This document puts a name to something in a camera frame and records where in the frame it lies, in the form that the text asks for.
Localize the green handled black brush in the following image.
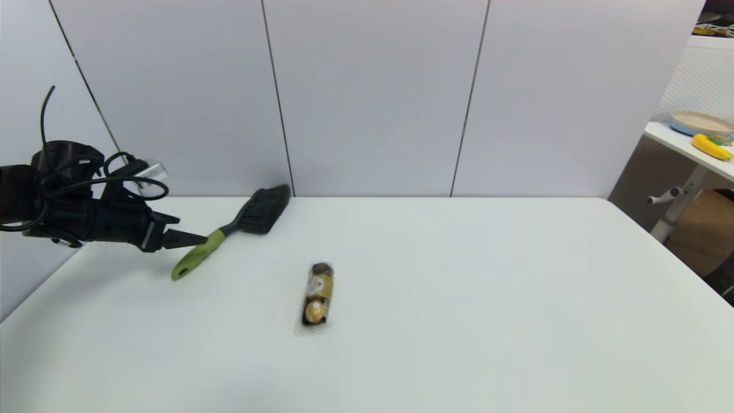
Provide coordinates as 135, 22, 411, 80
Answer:
171, 184, 292, 282

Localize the clear chocolate ball pack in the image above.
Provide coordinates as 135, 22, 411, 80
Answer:
295, 262, 336, 334

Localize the grey perforated partition panel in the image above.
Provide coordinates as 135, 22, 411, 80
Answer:
608, 135, 697, 230

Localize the white side table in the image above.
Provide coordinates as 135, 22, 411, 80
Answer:
642, 122, 734, 244

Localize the beige and blue plate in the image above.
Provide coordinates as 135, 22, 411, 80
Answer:
668, 111, 734, 138

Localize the yellow toy banana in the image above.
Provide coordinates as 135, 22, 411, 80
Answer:
691, 134, 732, 162

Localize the white perforated partition panel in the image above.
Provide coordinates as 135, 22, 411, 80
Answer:
657, 37, 734, 123

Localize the yellow and white clutter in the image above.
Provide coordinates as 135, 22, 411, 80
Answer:
692, 11, 734, 40

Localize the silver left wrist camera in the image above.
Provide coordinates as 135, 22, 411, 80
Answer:
123, 159, 170, 187

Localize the white table crank handle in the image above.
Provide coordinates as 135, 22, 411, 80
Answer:
647, 187, 686, 206

